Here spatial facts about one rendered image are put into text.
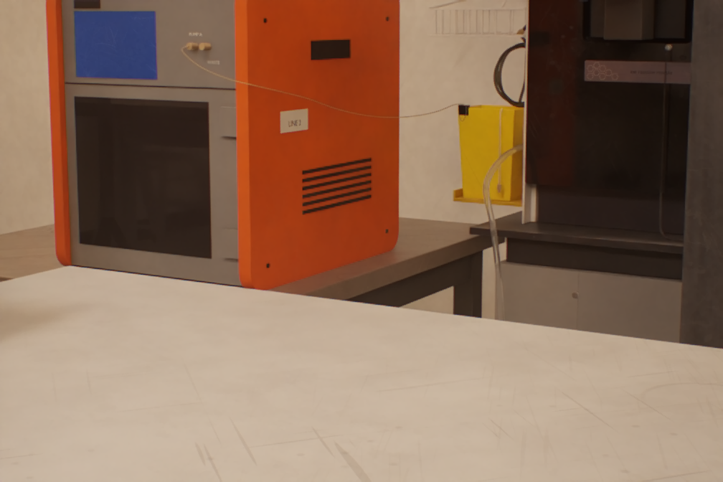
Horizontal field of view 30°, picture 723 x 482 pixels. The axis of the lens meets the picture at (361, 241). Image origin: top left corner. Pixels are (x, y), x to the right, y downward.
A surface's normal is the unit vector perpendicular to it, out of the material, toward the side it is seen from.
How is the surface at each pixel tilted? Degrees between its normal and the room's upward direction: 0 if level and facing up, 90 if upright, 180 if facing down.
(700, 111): 90
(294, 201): 90
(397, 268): 90
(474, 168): 93
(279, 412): 0
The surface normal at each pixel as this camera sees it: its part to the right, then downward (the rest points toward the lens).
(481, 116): -0.53, 0.19
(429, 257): 0.86, 0.09
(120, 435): 0.00, -0.99
